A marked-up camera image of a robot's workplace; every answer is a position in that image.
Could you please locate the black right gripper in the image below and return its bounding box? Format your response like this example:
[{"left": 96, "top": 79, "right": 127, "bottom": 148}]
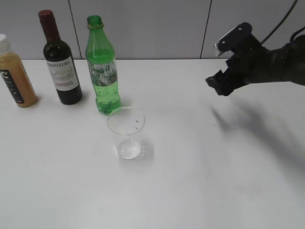
[{"left": 205, "top": 22, "right": 290, "bottom": 96}]

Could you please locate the transparent plastic cup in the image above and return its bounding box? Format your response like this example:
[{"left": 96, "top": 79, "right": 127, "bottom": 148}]
[{"left": 107, "top": 106, "right": 146, "bottom": 159}]

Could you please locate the green sprite plastic bottle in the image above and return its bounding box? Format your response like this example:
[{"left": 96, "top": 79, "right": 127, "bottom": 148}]
[{"left": 85, "top": 15, "right": 121, "bottom": 115}]

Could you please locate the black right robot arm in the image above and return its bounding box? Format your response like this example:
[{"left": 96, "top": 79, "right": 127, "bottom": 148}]
[{"left": 205, "top": 22, "right": 305, "bottom": 96}]

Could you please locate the dark red wine bottle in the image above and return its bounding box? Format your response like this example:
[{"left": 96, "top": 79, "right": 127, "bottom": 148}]
[{"left": 38, "top": 10, "right": 82, "bottom": 105}]

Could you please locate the orange juice bottle white cap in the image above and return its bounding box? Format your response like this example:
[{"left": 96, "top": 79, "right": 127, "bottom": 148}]
[{"left": 0, "top": 34, "right": 38, "bottom": 108}]

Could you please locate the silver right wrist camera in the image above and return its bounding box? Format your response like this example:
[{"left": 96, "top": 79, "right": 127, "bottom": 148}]
[{"left": 214, "top": 25, "right": 243, "bottom": 57}]

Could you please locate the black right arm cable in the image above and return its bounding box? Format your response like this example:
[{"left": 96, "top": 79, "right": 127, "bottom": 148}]
[{"left": 261, "top": 0, "right": 305, "bottom": 45}]

